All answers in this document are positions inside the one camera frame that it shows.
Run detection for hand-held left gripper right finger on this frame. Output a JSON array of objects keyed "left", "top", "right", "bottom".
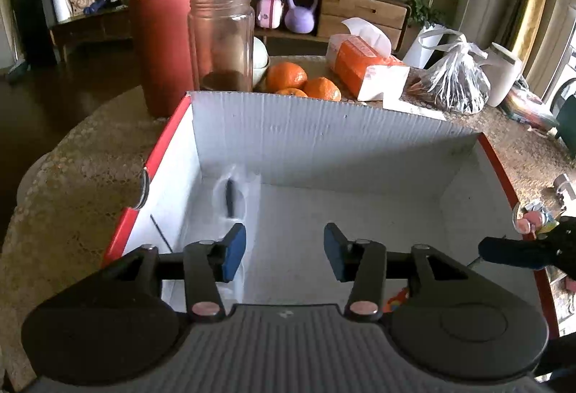
[{"left": 324, "top": 222, "right": 471, "bottom": 322}]

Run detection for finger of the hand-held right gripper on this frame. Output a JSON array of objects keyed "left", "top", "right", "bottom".
[{"left": 478, "top": 237, "right": 559, "bottom": 271}]

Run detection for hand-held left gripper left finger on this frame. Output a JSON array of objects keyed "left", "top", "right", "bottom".
[{"left": 105, "top": 223, "right": 247, "bottom": 324}]

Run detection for small colourful trinket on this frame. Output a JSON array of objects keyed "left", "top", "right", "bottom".
[{"left": 512, "top": 200, "right": 559, "bottom": 237}]

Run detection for red and white cardboard box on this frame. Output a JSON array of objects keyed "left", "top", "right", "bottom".
[{"left": 101, "top": 90, "right": 561, "bottom": 340}]

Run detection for small orange toy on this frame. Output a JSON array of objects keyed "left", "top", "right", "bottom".
[{"left": 382, "top": 287, "right": 410, "bottom": 313}]

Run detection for white paper sheet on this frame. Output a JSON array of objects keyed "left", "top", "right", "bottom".
[{"left": 382, "top": 97, "right": 447, "bottom": 122}]

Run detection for floral lace tablecloth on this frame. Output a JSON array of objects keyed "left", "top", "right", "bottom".
[{"left": 0, "top": 54, "right": 576, "bottom": 393}]

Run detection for clear plastic bag of nuts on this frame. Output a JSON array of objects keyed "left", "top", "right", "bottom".
[{"left": 407, "top": 29, "right": 491, "bottom": 115}]

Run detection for large orange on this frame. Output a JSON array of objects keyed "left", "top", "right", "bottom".
[{"left": 265, "top": 62, "right": 309, "bottom": 93}]

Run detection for orange tissue pack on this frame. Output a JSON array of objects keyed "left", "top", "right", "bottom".
[{"left": 326, "top": 18, "right": 410, "bottom": 102}]

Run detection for white bowl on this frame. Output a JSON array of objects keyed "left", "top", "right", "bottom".
[{"left": 252, "top": 37, "right": 271, "bottom": 88}]

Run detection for clear glass jar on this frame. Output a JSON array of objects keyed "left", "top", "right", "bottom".
[{"left": 188, "top": 0, "right": 256, "bottom": 93}]

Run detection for red water bottle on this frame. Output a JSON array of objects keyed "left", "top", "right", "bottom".
[{"left": 128, "top": 0, "right": 213, "bottom": 118}]

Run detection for purple kettlebell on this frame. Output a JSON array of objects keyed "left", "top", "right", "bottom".
[{"left": 284, "top": 0, "right": 321, "bottom": 34}]

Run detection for pink toy case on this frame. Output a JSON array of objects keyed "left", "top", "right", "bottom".
[{"left": 256, "top": 0, "right": 285, "bottom": 29}]

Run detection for wooden cabinet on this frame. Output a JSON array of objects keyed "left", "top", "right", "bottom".
[{"left": 209, "top": 0, "right": 411, "bottom": 52}]

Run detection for low wooden side table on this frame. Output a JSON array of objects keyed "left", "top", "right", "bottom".
[{"left": 49, "top": 5, "right": 134, "bottom": 61}]

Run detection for paper towel roll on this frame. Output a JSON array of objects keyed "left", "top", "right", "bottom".
[{"left": 51, "top": 0, "right": 73, "bottom": 23}]

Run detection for black cabinet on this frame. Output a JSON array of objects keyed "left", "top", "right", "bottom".
[{"left": 10, "top": 0, "right": 69, "bottom": 70}]

